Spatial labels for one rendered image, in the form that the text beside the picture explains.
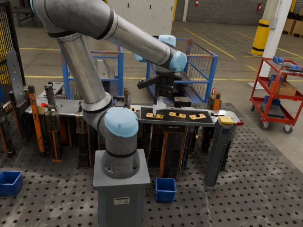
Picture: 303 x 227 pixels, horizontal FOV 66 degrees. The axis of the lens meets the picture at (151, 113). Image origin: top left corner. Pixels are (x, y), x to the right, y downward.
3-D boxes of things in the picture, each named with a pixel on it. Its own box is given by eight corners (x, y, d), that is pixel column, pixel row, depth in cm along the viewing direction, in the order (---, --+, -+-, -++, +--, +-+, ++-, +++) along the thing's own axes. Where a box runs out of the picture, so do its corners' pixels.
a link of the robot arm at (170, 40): (153, 34, 99) (167, 33, 104) (151, 60, 104) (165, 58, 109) (166, 38, 94) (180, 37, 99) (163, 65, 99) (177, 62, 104)
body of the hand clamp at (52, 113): (64, 155, 156) (58, 108, 140) (61, 162, 150) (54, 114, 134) (55, 155, 156) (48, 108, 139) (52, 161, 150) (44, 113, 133)
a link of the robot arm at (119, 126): (117, 159, 81) (117, 126, 74) (97, 141, 89) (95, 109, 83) (144, 147, 88) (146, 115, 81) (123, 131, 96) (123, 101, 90)
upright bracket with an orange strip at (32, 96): (46, 156, 154) (33, 85, 130) (45, 157, 153) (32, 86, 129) (41, 156, 154) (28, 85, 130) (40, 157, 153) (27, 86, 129)
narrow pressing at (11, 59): (25, 99, 158) (16, 48, 142) (17, 106, 148) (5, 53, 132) (25, 99, 158) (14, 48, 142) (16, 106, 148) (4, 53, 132)
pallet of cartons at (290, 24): (300, 34, 1308) (305, 20, 1272) (288, 34, 1289) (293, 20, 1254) (285, 31, 1410) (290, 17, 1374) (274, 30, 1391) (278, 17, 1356)
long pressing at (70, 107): (231, 110, 170) (232, 108, 169) (243, 126, 150) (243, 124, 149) (37, 98, 163) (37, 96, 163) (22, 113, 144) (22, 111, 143)
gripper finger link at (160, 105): (164, 116, 106) (167, 97, 107) (151, 114, 107) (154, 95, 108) (164, 117, 109) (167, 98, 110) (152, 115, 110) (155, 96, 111)
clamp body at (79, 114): (94, 157, 157) (91, 108, 139) (89, 169, 147) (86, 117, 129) (80, 156, 156) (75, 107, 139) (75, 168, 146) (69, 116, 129)
